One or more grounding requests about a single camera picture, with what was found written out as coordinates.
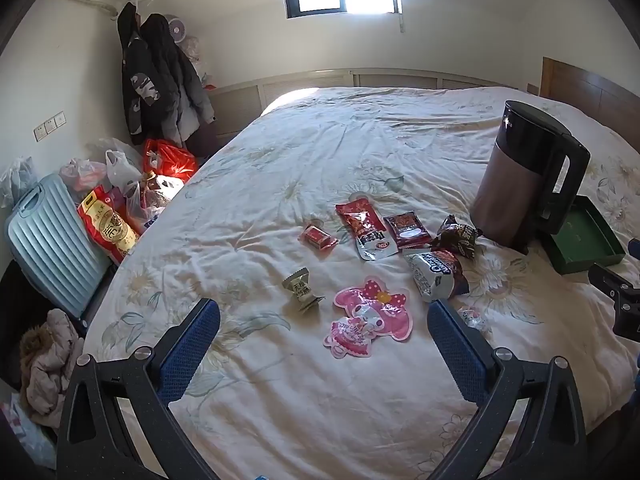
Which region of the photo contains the pink plastic bag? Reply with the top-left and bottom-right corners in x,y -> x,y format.
59,158 -> 108,193

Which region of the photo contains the white and dark cookie packet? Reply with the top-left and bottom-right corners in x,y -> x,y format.
404,249 -> 470,303

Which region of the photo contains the clear plastic bag with goods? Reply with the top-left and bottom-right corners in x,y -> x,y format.
125,172 -> 186,231

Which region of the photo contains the green tray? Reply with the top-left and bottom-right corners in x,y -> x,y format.
542,194 -> 627,276

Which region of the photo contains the white plastic bag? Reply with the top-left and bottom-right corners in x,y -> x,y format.
104,150 -> 143,196

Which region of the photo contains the light blue ribbed suitcase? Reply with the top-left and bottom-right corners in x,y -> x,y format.
5,174 -> 117,321

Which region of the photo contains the floral bed blanket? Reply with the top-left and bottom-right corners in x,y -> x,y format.
82,85 -> 640,480

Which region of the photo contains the wooden headboard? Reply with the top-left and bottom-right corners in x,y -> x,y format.
540,56 -> 640,126

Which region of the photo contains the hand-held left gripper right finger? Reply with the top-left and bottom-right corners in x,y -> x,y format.
426,298 -> 588,480

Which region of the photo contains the red rice bag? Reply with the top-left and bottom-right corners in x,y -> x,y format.
77,186 -> 141,266

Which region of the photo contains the long red snack packet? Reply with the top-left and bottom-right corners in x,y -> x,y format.
335,199 -> 399,262

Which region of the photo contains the grey-green candy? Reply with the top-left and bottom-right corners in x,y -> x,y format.
281,267 -> 325,313

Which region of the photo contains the dark red snack packet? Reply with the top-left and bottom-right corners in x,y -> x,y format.
383,213 -> 433,250

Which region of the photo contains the clear hanging plastic bag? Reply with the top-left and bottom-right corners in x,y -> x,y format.
180,35 -> 211,86

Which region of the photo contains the brown foil candy packet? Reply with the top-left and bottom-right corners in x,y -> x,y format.
436,215 -> 483,260

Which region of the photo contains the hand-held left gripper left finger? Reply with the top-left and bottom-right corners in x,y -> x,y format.
56,298 -> 222,480

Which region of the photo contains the small white candy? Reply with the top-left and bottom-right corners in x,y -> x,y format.
457,306 -> 493,333

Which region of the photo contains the black and brown electric kettle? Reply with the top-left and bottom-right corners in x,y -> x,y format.
470,100 -> 592,255

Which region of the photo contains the pink coat with fur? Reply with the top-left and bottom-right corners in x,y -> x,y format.
19,308 -> 86,428

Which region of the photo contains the grey plastic bag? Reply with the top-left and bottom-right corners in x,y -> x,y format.
0,156 -> 38,208

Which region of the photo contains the wall switch panel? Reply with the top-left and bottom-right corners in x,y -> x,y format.
33,111 -> 67,142

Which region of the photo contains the small white fan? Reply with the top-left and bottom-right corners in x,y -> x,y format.
166,15 -> 190,43

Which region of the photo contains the small orange-red snack packet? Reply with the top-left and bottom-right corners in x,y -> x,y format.
298,224 -> 340,252

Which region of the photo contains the dark grey puffer jacket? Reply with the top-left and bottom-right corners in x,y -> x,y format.
140,13 -> 217,153

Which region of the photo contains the pink cartoon snack packet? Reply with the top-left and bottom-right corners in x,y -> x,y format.
322,276 -> 414,359

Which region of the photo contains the black camouflage jacket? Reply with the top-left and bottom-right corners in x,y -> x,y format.
116,2 -> 166,146

